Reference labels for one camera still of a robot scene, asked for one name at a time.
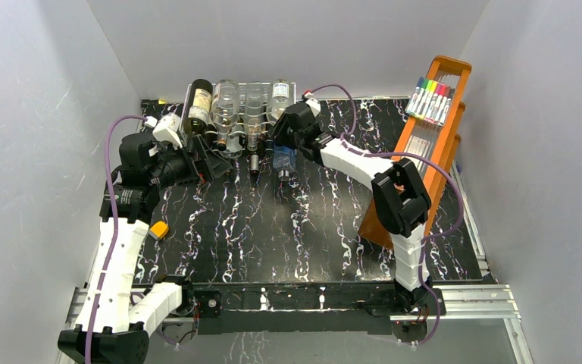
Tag purple cable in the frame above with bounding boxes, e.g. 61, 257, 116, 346
305, 83, 467, 347
82, 114, 149, 364

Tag clear ribbed glass bottle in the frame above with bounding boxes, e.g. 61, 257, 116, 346
244, 82, 264, 152

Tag clear round glass bottle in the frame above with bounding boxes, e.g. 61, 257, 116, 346
211, 79, 240, 152

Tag brown lower rack bottle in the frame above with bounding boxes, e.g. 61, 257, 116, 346
246, 136, 264, 176

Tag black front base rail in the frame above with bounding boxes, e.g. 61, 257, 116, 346
161, 281, 447, 337

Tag yellow grey small block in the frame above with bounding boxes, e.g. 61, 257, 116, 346
148, 221, 169, 241

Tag clear labelled glass bottle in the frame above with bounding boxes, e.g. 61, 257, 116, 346
265, 79, 294, 124

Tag aluminium frame rail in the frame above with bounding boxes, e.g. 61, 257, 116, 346
64, 165, 536, 364

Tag white wire wine rack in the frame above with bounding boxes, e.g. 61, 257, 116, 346
201, 80, 296, 157

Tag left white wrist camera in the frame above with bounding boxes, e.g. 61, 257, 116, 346
143, 113, 186, 149

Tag dark wine bottle gold cap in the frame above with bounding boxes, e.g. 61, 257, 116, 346
183, 79, 213, 147

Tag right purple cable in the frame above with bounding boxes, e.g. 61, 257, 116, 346
305, 83, 467, 347

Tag blue square glass bottle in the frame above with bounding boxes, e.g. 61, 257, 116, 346
272, 145, 296, 182

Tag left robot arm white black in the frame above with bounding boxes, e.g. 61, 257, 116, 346
58, 133, 232, 363

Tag pack of coloured markers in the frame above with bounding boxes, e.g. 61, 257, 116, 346
405, 77, 456, 127

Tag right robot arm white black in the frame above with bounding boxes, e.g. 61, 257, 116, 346
271, 102, 432, 314

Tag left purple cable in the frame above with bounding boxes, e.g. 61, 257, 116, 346
82, 114, 149, 364

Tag orange wooden rack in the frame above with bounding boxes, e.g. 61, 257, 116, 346
358, 55, 472, 249

